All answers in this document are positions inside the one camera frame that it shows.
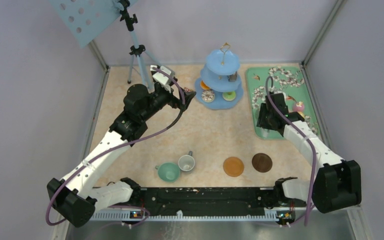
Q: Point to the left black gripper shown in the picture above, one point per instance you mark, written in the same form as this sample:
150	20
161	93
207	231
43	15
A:
174	102

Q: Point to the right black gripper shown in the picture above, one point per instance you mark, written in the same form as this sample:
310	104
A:
261	122

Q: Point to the orange glazed donut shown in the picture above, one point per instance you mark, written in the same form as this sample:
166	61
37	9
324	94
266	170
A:
204	86

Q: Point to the white chocolate drizzle donut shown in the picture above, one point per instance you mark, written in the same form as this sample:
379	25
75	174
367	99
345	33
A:
208	96

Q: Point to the blue three-tier cake stand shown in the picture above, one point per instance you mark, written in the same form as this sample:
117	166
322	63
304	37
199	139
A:
219	64

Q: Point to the green glazed donut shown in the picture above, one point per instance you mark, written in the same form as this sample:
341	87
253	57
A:
229	96

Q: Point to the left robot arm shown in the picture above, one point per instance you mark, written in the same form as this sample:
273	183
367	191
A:
75	196

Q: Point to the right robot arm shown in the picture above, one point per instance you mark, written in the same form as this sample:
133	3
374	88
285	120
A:
335	183

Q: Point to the pink dome cake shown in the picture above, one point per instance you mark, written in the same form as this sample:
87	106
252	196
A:
298	107

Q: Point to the yellow dome cake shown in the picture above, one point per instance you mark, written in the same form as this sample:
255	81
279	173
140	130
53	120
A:
301	114

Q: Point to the green floral serving tray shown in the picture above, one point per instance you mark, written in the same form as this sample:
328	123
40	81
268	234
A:
286	79

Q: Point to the dark brown saucer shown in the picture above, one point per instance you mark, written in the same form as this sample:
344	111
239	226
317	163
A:
262	162

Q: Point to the orange saucer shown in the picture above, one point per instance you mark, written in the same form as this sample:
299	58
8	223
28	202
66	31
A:
233	166

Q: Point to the white grey teacup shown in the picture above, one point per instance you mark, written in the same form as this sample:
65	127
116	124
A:
186	163

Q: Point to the light blue tripod stand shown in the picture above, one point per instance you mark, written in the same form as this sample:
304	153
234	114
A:
137	62

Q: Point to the green teacup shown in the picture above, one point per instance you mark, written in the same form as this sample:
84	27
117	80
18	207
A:
168	172

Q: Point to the blue perforated board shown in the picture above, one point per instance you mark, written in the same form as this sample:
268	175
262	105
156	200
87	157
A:
86	19

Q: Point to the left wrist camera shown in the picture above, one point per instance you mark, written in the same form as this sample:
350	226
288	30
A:
158	76

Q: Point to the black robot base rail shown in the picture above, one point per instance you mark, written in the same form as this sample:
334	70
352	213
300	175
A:
213	203

